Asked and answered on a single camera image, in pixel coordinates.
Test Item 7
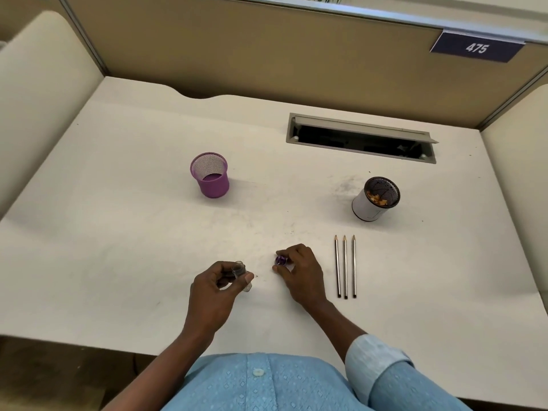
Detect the clear plastic shavings tube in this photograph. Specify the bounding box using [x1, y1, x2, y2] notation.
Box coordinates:
[231, 260, 254, 293]

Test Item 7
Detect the tan neighbouring partition panel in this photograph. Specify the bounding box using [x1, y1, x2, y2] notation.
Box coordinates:
[0, 0, 66, 41]

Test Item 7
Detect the grey desk cable tray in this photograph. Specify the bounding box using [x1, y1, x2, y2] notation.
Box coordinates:
[285, 112, 440, 164]

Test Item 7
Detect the white cup with black rim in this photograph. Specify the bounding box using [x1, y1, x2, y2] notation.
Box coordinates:
[352, 176, 401, 223]

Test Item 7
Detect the dark blue number sign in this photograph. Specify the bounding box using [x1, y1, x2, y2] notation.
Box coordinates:
[429, 29, 526, 64]

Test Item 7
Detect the person's right hand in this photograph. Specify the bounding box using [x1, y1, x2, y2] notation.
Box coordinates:
[272, 243, 331, 315]

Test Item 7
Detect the person's left hand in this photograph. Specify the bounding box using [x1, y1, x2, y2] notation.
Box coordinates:
[184, 260, 256, 341]

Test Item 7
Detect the tan back partition panel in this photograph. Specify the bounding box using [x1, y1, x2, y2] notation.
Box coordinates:
[55, 0, 548, 130]

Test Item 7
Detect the light blue patterned shirt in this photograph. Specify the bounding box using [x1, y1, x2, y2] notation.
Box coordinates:
[160, 335, 472, 411]

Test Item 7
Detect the person's left forearm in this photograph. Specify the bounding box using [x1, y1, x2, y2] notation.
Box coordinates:
[100, 332, 215, 411]

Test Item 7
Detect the person's right forearm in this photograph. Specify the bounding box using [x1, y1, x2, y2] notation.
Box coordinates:
[308, 300, 370, 365]

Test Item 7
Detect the purple mesh pencil cup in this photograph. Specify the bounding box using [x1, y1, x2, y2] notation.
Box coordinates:
[190, 152, 230, 199]

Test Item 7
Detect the cream side divider panel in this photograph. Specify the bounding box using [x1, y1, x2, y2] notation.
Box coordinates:
[0, 10, 106, 219]
[479, 83, 548, 315]

